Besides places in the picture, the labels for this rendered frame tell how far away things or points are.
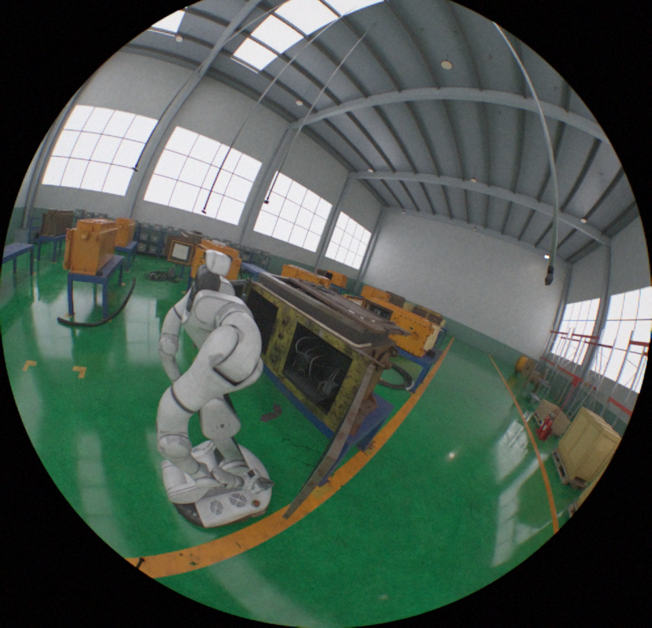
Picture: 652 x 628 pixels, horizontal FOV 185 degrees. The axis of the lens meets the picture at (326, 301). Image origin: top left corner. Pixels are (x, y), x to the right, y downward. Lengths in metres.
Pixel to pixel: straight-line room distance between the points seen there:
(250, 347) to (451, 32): 7.82
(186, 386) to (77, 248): 3.48
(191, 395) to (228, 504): 0.97
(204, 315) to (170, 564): 1.53
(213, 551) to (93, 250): 3.60
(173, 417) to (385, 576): 1.73
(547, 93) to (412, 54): 4.28
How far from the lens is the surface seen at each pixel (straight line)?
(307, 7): 8.36
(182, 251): 5.07
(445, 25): 7.66
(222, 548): 1.62
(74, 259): 3.82
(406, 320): 3.82
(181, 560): 1.64
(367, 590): 1.81
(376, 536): 1.91
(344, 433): 0.58
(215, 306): 0.48
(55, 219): 7.52
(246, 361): 0.39
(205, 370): 0.39
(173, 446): 0.53
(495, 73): 8.20
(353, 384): 1.18
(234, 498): 1.32
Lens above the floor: 1.61
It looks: 10 degrees down
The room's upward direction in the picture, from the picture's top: 19 degrees clockwise
